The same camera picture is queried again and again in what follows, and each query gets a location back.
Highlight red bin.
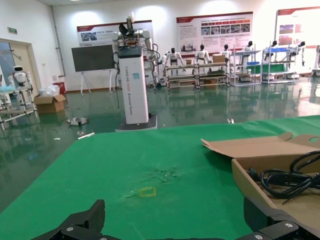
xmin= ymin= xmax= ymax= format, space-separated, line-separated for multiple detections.
xmin=52 ymin=81 xmax=67 ymax=95

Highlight tube rack with green sheet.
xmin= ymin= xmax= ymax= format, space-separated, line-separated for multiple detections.
xmin=260 ymin=41 xmax=300 ymax=85

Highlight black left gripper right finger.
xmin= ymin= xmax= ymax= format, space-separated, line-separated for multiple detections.
xmin=243 ymin=197 xmax=316 ymax=240

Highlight white humanoid robot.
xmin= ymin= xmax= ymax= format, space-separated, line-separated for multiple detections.
xmin=296 ymin=40 xmax=307 ymax=67
xmin=161 ymin=47 xmax=185 ymax=67
xmin=220 ymin=43 xmax=233 ymax=63
xmin=264 ymin=39 xmax=279 ymax=61
xmin=194 ymin=44 xmax=213 ymax=65
xmin=242 ymin=40 xmax=255 ymax=52

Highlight clear plastic scraps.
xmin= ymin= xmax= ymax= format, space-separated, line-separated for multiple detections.
xmin=149 ymin=164 xmax=182 ymax=185

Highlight wide red-headed wall poster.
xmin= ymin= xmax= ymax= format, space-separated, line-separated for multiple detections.
xmin=175 ymin=10 xmax=254 ymax=55

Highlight black power cable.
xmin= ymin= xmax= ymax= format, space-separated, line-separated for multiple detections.
xmin=247 ymin=150 xmax=320 ymax=200

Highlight floor carton with open flaps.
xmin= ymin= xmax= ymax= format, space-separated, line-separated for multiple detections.
xmin=33 ymin=93 xmax=67 ymax=115

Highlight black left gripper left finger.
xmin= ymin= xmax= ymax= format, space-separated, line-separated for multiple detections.
xmin=32 ymin=199 xmax=106 ymax=240

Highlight beige door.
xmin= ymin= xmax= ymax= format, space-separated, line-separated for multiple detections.
xmin=0 ymin=38 xmax=39 ymax=101

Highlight green table cloth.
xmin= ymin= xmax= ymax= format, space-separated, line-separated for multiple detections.
xmin=0 ymin=115 xmax=320 ymax=240

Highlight clear plastic bags pile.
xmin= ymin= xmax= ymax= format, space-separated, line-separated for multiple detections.
xmin=37 ymin=84 xmax=61 ymax=98

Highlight wall poster with red photos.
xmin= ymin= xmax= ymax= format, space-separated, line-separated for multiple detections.
xmin=274 ymin=6 xmax=320 ymax=50

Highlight cardboard box with torn rim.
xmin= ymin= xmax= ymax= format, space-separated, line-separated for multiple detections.
xmin=201 ymin=131 xmax=320 ymax=240

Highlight small white round-headed robot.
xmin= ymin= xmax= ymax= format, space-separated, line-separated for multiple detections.
xmin=11 ymin=65 xmax=33 ymax=88

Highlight grey floor debris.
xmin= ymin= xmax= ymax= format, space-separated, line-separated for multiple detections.
xmin=65 ymin=116 xmax=90 ymax=127

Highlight white tube rack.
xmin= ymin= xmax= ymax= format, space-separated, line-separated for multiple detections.
xmin=0 ymin=84 xmax=41 ymax=131

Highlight black screen on stand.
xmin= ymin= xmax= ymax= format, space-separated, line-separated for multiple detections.
xmin=71 ymin=44 xmax=116 ymax=95

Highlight grey wall pipe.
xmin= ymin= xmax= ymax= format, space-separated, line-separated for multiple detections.
xmin=49 ymin=4 xmax=66 ymax=78

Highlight tube shelving rack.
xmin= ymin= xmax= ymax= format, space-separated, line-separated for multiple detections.
xmin=196 ymin=61 xmax=230 ymax=88
xmin=164 ymin=63 xmax=199 ymax=89
xmin=229 ymin=44 xmax=262 ymax=87

